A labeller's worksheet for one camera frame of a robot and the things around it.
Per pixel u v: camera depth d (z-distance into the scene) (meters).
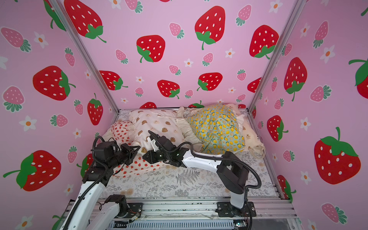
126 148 0.66
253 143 0.93
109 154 0.58
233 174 0.46
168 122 0.98
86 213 0.45
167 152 0.61
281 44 0.81
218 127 0.82
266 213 0.73
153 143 0.71
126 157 0.66
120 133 0.98
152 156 0.67
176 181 0.84
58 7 0.67
